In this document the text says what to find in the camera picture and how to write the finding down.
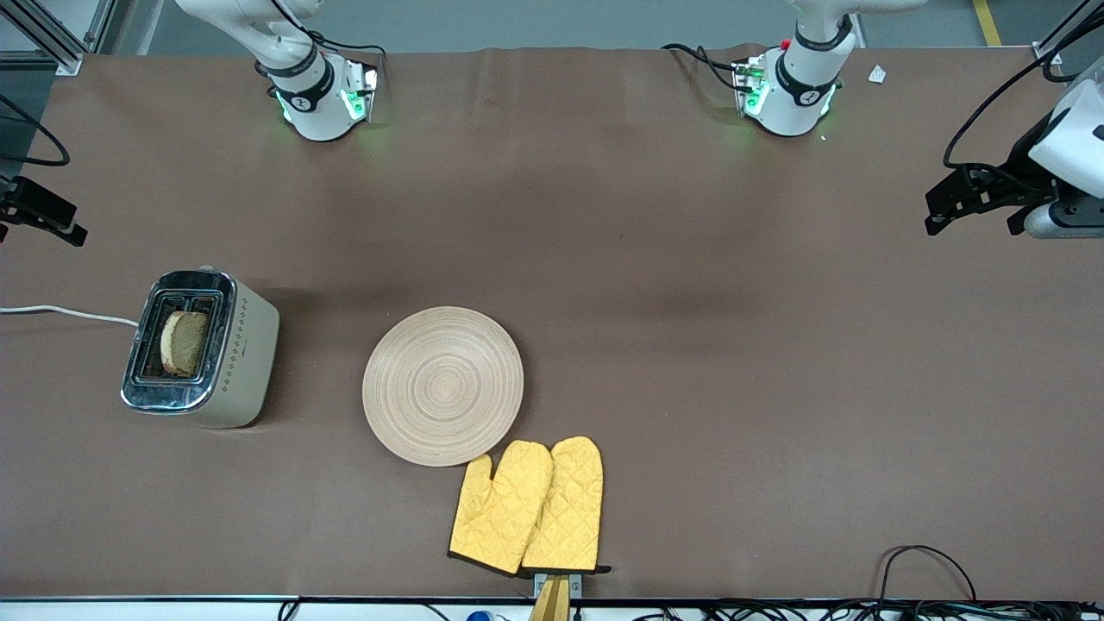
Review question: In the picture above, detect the brown bread toast slice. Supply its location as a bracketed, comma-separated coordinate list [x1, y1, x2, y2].
[160, 310, 210, 378]

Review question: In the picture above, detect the round light wooden plate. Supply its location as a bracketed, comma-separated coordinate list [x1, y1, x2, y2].
[362, 306, 524, 467]

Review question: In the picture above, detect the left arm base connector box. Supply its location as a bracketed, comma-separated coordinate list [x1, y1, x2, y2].
[733, 56, 770, 118]

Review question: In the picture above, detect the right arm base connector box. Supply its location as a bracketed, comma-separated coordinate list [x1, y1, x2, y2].
[341, 59, 381, 123]

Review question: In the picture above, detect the cream and chrome toaster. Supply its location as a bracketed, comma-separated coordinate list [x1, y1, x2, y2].
[120, 266, 281, 430]

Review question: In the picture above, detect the brown table cover sheet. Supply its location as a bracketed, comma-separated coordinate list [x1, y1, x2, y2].
[0, 43, 1104, 602]

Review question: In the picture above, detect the yellow quilted oven mitt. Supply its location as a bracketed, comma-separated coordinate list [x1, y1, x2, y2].
[520, 436, 605, 574]
[448, 440, 553, 576]

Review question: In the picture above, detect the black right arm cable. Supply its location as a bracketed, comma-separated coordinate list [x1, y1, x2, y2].
[0, 93, 72, 167]

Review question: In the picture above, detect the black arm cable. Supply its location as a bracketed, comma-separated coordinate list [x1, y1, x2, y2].
[943, 0, 1104, 170]
[0, 93, 72, 167]

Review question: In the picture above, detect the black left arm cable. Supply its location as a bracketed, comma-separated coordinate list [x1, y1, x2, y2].
[943, 0, 1104, 170]

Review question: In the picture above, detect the white toaster power cable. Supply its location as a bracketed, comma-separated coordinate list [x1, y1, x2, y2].
[0, 304, 141, 329]

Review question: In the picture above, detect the black left base cable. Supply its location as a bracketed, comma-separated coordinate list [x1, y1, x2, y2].
[662, 43, 744, 94]

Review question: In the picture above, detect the black base cable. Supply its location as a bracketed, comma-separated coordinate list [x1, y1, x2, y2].
[272, 0, 388, 87]
[662, 43, 744, 94]

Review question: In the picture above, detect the black looped cable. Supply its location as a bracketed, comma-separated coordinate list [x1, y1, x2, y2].
[878, 544, 978, 605]

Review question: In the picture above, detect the black right base cable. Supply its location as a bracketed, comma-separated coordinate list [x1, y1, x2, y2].
[272, 0, 388, 87]

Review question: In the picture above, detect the black cable bundle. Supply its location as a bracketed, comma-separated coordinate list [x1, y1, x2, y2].
[634, 599, 1104, 621]

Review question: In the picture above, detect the wooden stick with metal bracket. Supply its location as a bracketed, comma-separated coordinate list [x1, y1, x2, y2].
[528, 572, 583, 621]

